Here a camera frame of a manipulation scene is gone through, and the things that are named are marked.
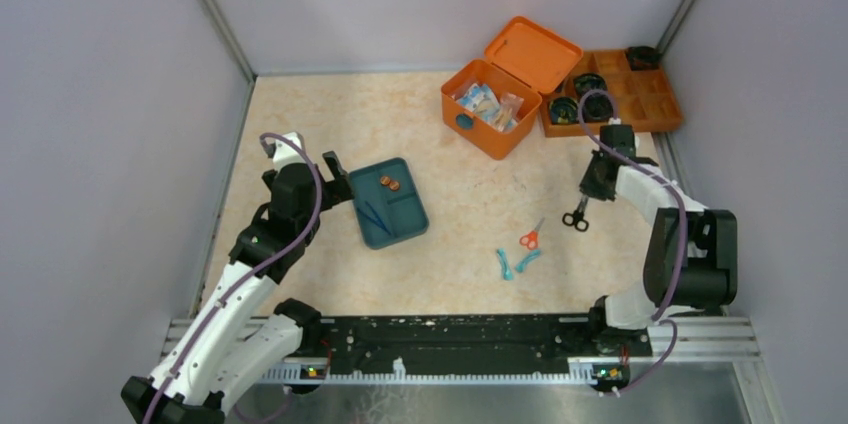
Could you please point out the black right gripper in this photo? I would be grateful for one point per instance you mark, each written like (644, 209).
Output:
(594, 181)

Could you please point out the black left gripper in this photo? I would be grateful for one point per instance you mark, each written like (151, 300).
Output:
(334, 186)

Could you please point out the black handled scissors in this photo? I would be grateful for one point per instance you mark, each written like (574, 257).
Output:
(576, 218)

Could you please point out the teal divided tray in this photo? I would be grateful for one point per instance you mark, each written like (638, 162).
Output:
(403, 211)

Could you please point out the blue tweezers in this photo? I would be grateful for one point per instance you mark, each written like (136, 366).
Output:
(370, 214)

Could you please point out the blue white packet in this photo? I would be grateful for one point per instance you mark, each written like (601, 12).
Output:
(481, 101)

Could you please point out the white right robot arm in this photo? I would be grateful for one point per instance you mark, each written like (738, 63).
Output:
(691, 263)

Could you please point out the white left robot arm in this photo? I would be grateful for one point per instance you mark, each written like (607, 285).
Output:
(204, 376)

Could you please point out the orange medicine box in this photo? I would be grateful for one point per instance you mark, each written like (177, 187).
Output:
(524, 59)

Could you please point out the black tape roll right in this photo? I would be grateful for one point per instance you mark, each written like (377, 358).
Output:
(597, 108)

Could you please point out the black tape roll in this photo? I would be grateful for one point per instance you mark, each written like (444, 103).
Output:
(586, 82)
(563, 111)
(597, 108)

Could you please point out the black tape roll left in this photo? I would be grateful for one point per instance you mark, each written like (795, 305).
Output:
(563, 111)

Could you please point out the orange compartment tray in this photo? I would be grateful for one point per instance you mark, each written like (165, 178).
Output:
(645, 99)

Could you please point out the orange small scissors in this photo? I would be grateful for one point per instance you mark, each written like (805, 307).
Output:
(530, 240)

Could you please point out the black tape roll upper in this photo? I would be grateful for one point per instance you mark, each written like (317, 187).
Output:
(586, 82)

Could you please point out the teal clip right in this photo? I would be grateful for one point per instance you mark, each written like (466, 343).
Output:
(522, 265)

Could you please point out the teal clip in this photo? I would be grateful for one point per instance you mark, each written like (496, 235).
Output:
(505, 268)
(522, 265)

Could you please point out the teal clip left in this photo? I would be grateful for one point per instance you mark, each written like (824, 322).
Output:
(505, 268)

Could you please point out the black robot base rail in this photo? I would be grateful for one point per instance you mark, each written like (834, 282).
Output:
(463, 349)

